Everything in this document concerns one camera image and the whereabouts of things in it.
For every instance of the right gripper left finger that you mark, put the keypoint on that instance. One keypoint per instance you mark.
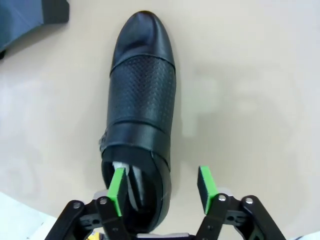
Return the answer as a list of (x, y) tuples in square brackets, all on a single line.
[(110, 220)]

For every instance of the white paper shoe stuffing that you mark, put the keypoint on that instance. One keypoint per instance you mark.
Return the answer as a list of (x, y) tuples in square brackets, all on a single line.
[(121, 165)]

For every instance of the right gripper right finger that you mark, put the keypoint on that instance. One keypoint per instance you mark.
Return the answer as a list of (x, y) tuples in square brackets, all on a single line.
[(225, 220)]

